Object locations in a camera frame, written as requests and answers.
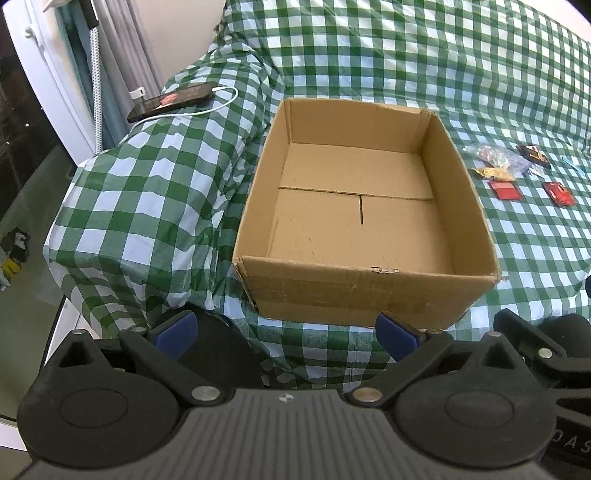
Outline dark red chocolate packet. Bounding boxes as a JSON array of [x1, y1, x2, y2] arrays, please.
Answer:
[[543, 182, 576, 207]]

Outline red snack packet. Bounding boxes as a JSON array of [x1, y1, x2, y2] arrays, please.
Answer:
[[489, 181, 523, 201]]

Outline light blue thin stick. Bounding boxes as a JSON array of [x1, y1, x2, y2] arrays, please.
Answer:
[[561, 156, 586, 175]]

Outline yellow gold snack bar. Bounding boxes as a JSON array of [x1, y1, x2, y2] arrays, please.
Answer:
[[473, 167, 516, 182]]

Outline black biscuit packet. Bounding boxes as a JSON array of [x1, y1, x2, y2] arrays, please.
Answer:
[[516, 144, 552, 170]]

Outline clear bag of candies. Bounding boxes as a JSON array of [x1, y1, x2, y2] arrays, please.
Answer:
[[463, 143, 532, 176]]

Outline green checkered sofa cover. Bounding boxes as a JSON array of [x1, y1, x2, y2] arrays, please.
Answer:
[[43, 1, 590, 390]]

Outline open cardboard box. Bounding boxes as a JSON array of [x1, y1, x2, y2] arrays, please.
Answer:
[[232, 98, 501, 329]]

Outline dark items on floor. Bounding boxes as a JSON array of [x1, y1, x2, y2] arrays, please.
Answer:
[[0, 227, 29, 291]]

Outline black smartphone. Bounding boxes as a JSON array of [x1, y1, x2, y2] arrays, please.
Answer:
[[127, 83, 214, 123]]

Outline grey curtain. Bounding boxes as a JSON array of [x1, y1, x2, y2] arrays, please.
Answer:
[[93, 1, 161, 97]]

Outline white charging cable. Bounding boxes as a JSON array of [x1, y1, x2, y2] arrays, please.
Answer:
[[98, 85, 240, 156]]

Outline white window door frame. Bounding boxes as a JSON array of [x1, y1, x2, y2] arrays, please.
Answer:
[[2, 0, 95, 165]]

